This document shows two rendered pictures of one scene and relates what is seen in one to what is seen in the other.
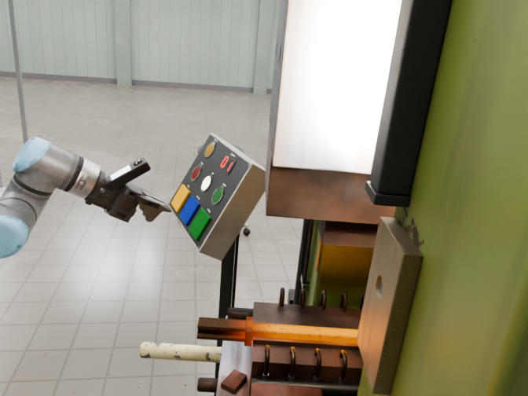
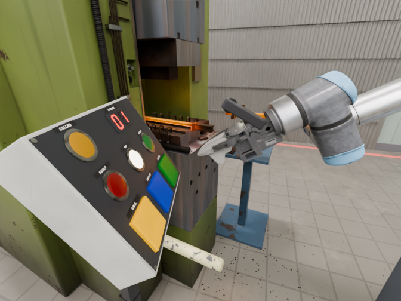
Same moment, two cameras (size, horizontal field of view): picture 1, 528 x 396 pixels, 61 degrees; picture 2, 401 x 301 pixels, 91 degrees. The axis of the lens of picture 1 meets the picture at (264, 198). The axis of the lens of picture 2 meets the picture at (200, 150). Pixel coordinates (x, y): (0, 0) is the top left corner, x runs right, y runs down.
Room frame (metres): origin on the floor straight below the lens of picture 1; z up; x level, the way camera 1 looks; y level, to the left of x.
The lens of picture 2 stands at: (1.53, 0.48, 1.28)
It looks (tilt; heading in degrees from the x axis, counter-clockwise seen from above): 24 degrees down; 209
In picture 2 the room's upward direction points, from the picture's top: straight up
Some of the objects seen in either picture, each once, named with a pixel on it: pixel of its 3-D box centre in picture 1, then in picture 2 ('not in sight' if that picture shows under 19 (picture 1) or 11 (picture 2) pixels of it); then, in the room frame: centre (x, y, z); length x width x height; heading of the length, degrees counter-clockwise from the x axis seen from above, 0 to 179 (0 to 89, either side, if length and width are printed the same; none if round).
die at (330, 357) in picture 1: (356, 346); (157, 129); (0.74, -0.21, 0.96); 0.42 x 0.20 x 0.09; 92
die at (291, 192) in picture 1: (389, 177); (150, 55); (0.74, -0.21, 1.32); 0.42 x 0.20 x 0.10; 92
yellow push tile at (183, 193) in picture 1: (181, 198); (148, 223); (1.32, 0.26, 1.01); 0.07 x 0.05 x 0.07; 27
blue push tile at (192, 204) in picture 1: (190, 210); (159, 192); (1.23, 0.21, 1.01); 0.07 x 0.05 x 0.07; 27
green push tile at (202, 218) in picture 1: (200, 224); (167, 170); (1.15, 0.17, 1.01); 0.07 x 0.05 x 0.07; 27
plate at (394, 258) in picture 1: (384, 303); (196, 65); (0.42, -0.14, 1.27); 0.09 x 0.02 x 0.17; 2
